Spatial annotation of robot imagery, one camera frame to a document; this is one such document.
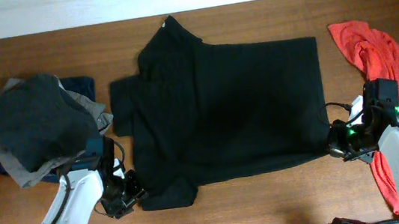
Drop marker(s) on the black shirt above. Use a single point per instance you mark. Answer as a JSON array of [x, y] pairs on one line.
[[200, 113]]

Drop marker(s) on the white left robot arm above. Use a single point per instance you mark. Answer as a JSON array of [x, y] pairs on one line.
[[87, 182]]

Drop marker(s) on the light grey folded garment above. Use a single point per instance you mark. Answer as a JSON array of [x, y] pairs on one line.
[[14, 171]]

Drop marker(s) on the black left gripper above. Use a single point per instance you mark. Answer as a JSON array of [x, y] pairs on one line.
[[120, 211]]

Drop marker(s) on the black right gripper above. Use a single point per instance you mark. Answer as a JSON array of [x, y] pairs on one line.
[[336, 146]]

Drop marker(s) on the red shirt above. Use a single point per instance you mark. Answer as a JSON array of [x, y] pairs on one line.
[[376, 54]]

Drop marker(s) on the navy folded garment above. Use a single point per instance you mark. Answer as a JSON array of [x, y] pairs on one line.
[[80, 86]]

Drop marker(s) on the dark grey folded garment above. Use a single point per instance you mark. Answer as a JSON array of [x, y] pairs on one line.
[[39, 122]]

